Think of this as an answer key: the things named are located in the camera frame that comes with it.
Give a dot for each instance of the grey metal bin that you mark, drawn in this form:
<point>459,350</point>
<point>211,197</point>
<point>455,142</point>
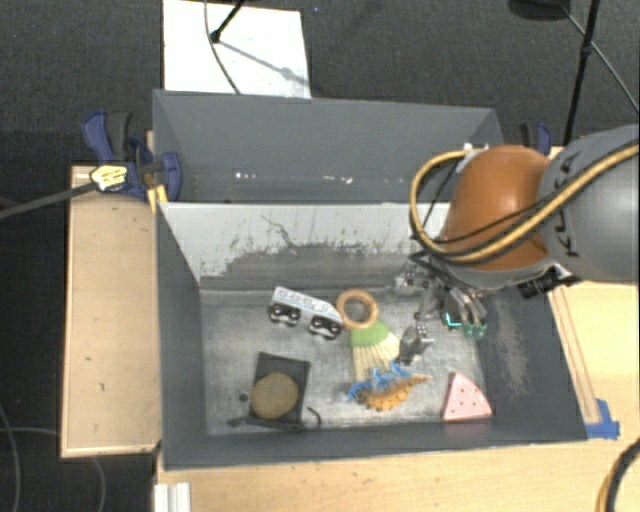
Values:
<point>320,150</point>

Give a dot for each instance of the white toy train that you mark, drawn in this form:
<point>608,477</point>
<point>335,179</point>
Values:
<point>300,306</point>

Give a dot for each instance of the pale wood board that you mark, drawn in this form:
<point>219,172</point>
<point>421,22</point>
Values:
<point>110,310</point>

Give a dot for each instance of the pink wedge with dots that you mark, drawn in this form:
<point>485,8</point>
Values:
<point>462,400</point>

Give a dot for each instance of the blue and orange toy dinosaur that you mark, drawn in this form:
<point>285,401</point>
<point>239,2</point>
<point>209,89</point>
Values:
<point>387,395</point>

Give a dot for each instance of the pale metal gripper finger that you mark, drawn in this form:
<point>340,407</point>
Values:
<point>411,346</point>
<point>411,274</point>

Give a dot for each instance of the black cylinder on white bracket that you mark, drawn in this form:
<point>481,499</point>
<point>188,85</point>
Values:
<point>537,285</point>

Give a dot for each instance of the black cloth pouch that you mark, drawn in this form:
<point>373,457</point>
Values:
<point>285,367</point>

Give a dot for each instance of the tan round disc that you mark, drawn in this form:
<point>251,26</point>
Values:
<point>274,396</point>

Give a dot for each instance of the green and tan brush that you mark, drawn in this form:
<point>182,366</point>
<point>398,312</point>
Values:
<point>372,350</point>

